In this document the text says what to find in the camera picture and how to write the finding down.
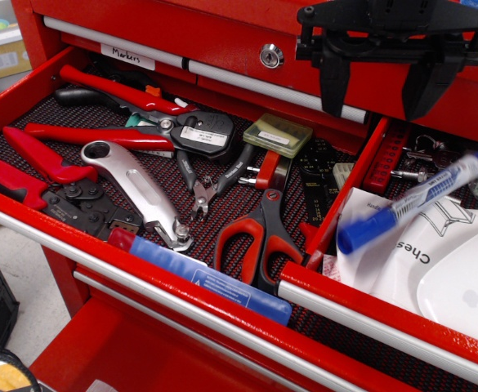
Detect red black scissors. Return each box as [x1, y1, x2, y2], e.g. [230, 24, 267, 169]
[213, 189, 303, 294]

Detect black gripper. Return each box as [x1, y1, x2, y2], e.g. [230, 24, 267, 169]
[296, 1, 478, 121]

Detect silver cable stripping tool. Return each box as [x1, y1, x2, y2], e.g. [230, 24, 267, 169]
[81, 140, 194, 252]

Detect red black handled pliers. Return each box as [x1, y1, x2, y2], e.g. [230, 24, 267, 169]
[56, 65, 198, 123]

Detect blue plastic pouch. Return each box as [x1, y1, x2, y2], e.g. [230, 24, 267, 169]
[108, 228, 293, 326]

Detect silver bolt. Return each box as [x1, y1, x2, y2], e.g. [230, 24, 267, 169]
[391, 170, 428, 183]

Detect silver keys on ring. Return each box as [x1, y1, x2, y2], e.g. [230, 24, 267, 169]
[403, 134, 462, 174]

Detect left open red drawer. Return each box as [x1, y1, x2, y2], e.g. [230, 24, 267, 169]
[0, 47, 404, 391]

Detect small white connector block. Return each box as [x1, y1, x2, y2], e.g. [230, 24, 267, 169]
[333, 163, 355, 189]

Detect silver cabinet lock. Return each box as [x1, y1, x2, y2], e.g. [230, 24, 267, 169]
[259, 43, 284, 69]

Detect red handled crimping tool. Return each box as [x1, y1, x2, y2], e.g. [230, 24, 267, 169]
[0, 126, 144, 242]

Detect open red drawer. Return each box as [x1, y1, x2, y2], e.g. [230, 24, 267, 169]
[277, 117, 478, 385]
[0, 47, 404, 391]

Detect red drill bit holder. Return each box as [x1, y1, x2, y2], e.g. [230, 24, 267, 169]
[362, 122, 411, 195]

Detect red handled small tool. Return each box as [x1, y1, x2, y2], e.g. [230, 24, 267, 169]
[238, 150, 281, 189]

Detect small grey flush cutters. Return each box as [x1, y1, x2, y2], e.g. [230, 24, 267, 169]
[176, 142, 257, 222]

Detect clear green plastic case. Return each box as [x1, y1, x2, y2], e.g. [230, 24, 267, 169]
[243, 114, 313, 159]

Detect right open red drawer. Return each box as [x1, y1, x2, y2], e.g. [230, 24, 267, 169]
[277, 117, 478, 385]

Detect white instruction paper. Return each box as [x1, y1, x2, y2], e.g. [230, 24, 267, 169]
[337, 198, 478, 314]

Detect blue dry erase marker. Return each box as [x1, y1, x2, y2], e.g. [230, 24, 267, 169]
[337, 151, 478, 255]

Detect black wire stripper gauge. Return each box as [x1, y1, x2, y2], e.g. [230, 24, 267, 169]
[297, 138, 339, 227]

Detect white apple mouse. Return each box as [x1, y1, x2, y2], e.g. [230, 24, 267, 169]
[417, 234, 478, 340]

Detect white markers label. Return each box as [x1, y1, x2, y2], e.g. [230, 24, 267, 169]
[101, 43, 155, 70]

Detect red tool chest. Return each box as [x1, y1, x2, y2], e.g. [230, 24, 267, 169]
[10, 0, 478, 392]

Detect red handled cable cutter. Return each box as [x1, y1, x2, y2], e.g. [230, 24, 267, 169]
[25, 110, 235, 164]

